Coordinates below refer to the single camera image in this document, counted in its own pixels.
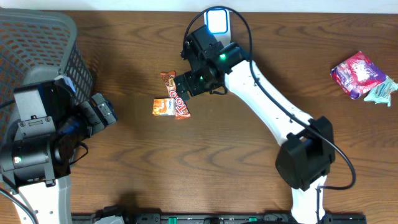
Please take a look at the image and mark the white barcode scanner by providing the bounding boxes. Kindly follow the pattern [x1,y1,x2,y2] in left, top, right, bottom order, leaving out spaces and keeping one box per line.
[204,8,231,46]

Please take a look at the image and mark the orange chocolate bar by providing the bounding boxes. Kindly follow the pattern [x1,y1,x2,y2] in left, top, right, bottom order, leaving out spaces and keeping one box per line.
[160,71,192,119]

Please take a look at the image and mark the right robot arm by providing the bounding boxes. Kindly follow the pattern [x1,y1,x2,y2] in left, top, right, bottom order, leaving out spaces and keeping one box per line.
[175,26,335,223]

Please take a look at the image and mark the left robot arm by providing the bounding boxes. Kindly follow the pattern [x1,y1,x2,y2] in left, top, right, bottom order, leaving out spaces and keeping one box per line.
[1,77,118,223]

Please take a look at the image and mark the purple snack packet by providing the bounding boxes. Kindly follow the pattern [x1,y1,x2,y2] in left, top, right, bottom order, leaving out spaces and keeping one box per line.
[330,51,387,100]

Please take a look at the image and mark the teal white snack packet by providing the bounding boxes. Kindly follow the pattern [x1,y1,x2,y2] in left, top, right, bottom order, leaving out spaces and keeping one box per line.
[364,77,397,107]

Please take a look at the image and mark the small orange snack packet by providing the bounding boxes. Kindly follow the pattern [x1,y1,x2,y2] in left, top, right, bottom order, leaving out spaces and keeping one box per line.
[152,98,175,116]

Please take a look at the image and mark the grey plastic mesh basket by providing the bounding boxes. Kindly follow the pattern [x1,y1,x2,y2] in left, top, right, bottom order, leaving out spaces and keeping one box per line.
[1,9,95,142]

